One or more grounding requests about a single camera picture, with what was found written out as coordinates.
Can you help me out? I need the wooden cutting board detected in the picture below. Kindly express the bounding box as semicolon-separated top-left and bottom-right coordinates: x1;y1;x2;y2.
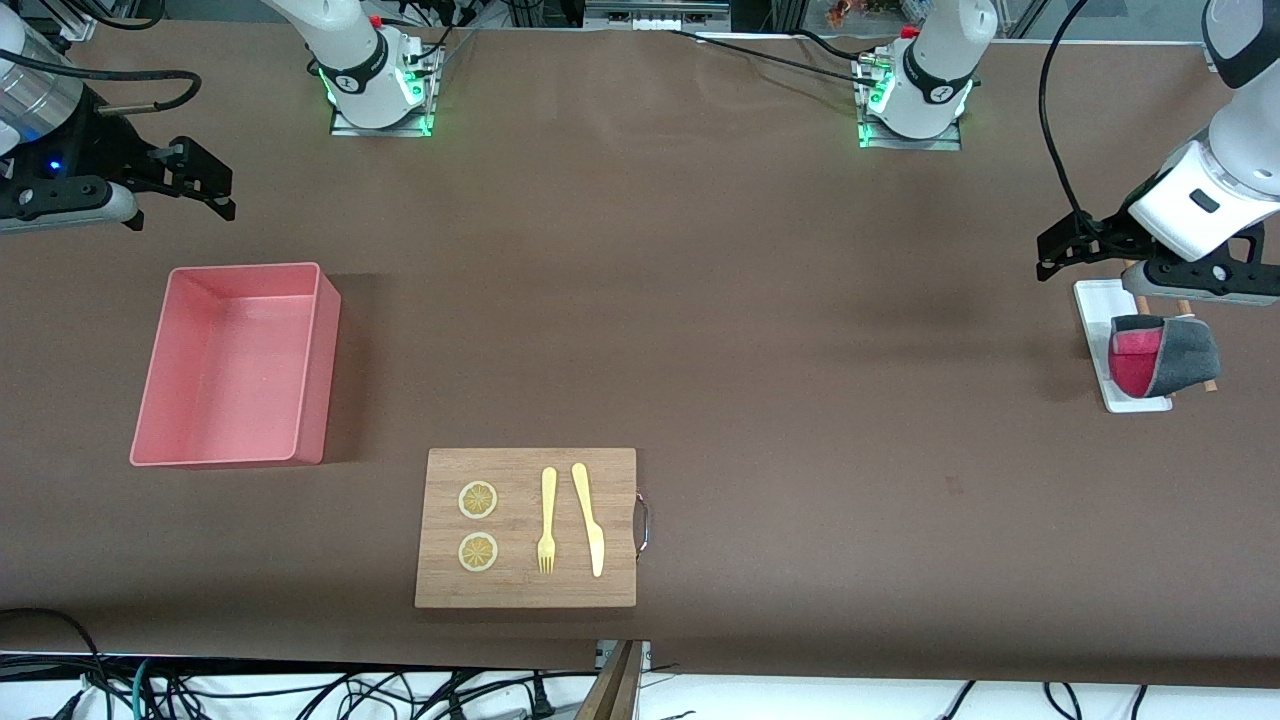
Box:
414;447;638;610

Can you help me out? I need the black cable on table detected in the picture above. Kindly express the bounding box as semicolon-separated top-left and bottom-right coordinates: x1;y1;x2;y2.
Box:
668;28;891;89

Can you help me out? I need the pink and grey cloth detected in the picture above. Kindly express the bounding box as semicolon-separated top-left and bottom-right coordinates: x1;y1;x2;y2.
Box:
1108;314;1222;399

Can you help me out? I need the yellow plastic fork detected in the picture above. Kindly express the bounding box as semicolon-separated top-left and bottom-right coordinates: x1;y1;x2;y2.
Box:
537;466;558;575

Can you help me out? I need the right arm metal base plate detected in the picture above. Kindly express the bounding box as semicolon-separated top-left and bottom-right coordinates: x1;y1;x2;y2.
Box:
330;38;444;138

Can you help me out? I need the yellow plastic knife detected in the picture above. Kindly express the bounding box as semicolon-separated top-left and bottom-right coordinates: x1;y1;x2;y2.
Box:
571;462;606;579

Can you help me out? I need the brown wooden beam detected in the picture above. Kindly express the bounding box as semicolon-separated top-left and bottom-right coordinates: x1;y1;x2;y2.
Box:
575;640;646;720

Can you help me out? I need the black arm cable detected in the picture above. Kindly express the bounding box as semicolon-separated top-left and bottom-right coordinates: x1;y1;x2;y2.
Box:
1038;0;1096;226
0;48;204;116

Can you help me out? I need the pink plastic bin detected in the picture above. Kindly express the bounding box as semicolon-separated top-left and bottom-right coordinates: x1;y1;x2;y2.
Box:
130;262;342;468

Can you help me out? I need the grey power strip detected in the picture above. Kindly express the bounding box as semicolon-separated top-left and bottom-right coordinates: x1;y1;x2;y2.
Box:
585;0;731;31

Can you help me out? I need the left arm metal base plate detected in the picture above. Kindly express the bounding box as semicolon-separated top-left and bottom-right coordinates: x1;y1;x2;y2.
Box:
858;55;963;152

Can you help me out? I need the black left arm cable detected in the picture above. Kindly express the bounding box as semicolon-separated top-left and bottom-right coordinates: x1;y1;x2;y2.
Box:
1038;0;1096;226

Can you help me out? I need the black looped floor cable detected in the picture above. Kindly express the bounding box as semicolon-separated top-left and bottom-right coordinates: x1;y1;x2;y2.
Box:
0;607;111;720

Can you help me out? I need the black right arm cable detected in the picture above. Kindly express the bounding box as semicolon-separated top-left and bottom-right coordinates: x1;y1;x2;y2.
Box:
0;48;204;116

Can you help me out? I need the white rectangular tray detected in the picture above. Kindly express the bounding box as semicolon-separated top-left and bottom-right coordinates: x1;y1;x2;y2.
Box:
1074;279;1173;414

